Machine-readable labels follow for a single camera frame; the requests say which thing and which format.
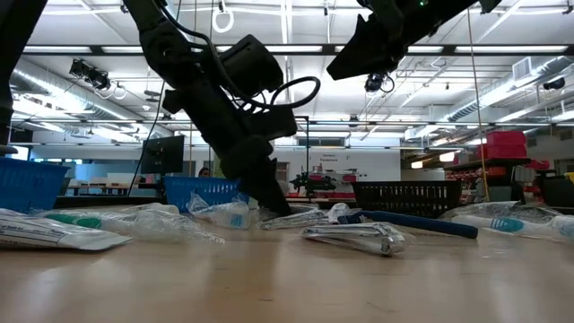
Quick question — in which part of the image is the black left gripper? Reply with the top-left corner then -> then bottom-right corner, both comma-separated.
161,87 -> 300,216

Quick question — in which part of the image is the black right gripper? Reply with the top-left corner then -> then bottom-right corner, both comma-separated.
326,0 -> 476,83

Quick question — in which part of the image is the silver nail clipper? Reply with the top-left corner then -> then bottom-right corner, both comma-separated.
300,222 -> 416,258
258,208 -> 331,231

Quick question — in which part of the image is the blue toothbrush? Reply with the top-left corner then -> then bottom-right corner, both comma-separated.
187,192 -> 259,230
439,200 -> 574,243

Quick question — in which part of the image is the dark blue disposable razor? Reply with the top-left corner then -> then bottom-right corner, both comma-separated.
336,209 -> 479,240

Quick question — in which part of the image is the clear plastic packets pile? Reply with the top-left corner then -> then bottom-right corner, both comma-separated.
38,204 -> 225,246

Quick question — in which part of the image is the black background robot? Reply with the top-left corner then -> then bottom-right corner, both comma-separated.
289,172 -> 337,198

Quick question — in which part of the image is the blue plastic basket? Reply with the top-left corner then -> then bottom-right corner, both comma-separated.
0,156 -> 71,215
163,175 -> 252,214

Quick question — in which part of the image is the black computer monitor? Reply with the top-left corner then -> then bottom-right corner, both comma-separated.
141,135 -> 186,176

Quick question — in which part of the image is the black plastic basket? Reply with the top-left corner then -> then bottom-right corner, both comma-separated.
352,179 -> 463,220

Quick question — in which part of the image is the red storage bin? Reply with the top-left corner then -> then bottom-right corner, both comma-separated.
477,144 -> 528,160
486,130 -> 527,146

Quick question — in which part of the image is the dark storage shelf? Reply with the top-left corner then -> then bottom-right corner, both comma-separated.
443,156 -> 533,203

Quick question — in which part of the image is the black ceiling spotlight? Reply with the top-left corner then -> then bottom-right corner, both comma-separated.
69,58 -> 112,91

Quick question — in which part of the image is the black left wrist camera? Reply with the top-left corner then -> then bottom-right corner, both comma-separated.
222,34 -> 284,107

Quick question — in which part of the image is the yellow hanging cord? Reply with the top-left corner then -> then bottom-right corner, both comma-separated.
467,8 -> 491,203

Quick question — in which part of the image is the white cable loop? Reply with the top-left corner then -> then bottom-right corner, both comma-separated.
212,7 -> 235,34

